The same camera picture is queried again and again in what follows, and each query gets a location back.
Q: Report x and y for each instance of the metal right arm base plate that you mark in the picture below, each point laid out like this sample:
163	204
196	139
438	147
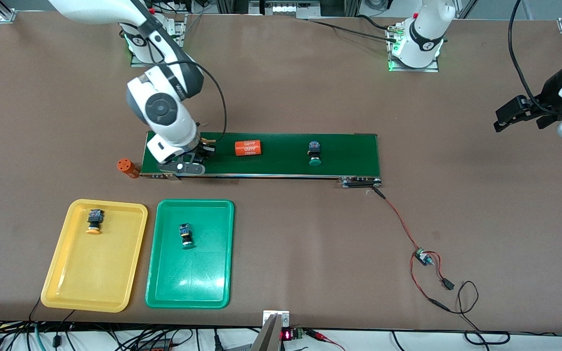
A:
134	62

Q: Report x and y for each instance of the green conveyor belt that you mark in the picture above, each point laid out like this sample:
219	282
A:
349	161

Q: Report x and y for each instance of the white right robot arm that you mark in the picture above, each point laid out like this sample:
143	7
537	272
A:
161	109

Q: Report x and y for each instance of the yellow mushroom push button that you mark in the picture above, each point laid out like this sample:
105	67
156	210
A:
95	215

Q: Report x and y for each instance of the silver mounting plate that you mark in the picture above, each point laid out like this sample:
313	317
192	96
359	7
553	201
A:
283	319

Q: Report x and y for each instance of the small speed controller board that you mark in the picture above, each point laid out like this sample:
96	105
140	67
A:
422	256

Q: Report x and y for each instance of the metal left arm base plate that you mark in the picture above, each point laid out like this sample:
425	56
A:
430	68

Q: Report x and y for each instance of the red black clip lead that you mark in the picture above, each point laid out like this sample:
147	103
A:
317	334

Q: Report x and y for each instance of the small red digit display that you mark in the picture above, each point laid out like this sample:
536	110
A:
286	335

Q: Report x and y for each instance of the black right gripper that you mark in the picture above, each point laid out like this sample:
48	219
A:
206	149

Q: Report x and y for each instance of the white power strip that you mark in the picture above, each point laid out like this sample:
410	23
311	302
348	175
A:
286	9

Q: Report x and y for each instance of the orange cylinder white 4680 print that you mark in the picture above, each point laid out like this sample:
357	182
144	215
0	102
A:
248	148
127	167

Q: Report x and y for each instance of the grey metal bar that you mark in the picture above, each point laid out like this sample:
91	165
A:
267	339

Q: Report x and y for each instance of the green mushroom push button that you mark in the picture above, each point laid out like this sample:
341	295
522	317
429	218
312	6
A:
186	231
314	146

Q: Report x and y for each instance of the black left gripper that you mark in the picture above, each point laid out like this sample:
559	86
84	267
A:
548	93

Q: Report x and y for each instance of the yellow plastic tray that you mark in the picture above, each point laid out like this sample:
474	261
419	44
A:
95	273

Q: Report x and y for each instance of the green plastic tray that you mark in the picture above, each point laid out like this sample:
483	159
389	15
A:
203	282

